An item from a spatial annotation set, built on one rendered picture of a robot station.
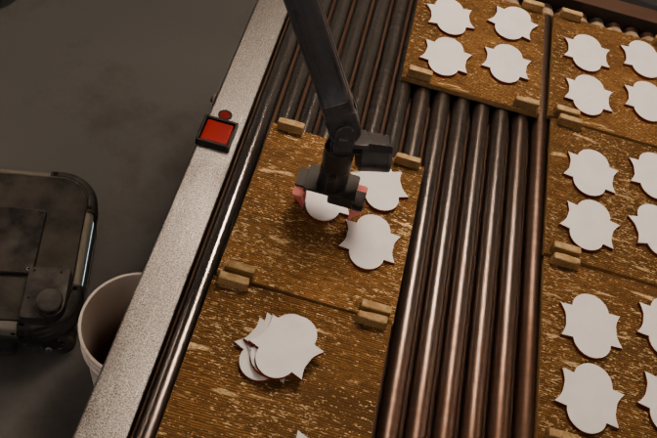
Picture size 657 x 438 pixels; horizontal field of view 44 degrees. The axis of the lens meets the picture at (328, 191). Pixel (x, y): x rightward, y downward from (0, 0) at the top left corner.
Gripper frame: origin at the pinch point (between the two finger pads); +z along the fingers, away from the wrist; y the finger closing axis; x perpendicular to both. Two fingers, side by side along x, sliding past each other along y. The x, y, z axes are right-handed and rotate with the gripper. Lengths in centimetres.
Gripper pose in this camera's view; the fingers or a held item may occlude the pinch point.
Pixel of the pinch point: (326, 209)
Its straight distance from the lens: 164.5
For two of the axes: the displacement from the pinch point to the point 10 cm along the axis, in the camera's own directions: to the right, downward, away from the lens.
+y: -9.6, -2.6, 0.4
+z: -1.3, 6.2, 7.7
